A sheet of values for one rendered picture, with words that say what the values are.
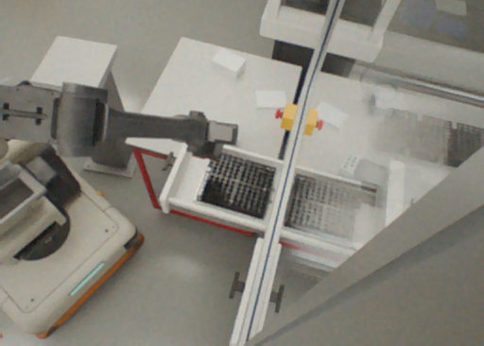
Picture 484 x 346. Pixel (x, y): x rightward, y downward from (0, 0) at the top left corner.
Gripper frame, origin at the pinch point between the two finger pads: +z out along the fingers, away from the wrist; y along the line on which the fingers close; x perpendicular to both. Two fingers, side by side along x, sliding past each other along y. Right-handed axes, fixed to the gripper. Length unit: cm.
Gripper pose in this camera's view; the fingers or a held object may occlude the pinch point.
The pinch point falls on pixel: (209, 158)
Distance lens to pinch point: 113.3
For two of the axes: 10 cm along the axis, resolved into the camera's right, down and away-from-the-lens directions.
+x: -2.5, 8.8, -4.0
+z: 0.5, 4.3, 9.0
